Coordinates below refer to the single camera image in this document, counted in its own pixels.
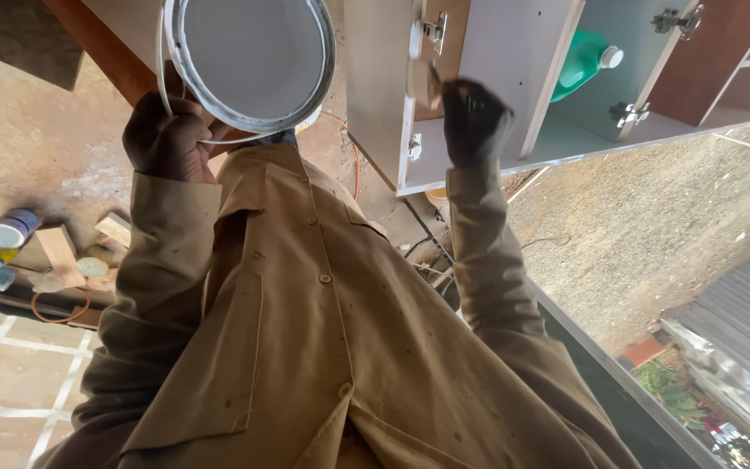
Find person's left hand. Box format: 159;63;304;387
122;61;233;185

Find person's right hand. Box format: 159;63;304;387
441;77;516;170

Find white paint bucket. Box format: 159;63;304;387
156;0;337;145

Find white and brown wooden cabinet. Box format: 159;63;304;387
343;0;750;198

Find brown wooden beam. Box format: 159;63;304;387
42;0;174;108

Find green jug with white cap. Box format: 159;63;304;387
549;30;625;104

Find small wooden offcut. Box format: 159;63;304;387
93;211;133;249

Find round pale lid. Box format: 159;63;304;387
76;256;110;280

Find long wooden block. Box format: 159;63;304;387
34;224;88;289

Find blue and white can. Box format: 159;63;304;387
0;208;41;250

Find tan work coat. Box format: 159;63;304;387
33;144;643;469

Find red brick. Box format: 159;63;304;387
621;335;667;370

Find grey metal ledge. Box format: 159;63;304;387
530;279;730;469

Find corrugated metal sheet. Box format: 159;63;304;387
663;259;750;408

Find green plants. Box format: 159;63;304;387
632;357;750;469

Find orange hose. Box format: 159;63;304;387
319;111;362;202

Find black cable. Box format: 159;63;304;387
400;195;574;281

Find orange wire ring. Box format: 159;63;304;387
30;288;92;324

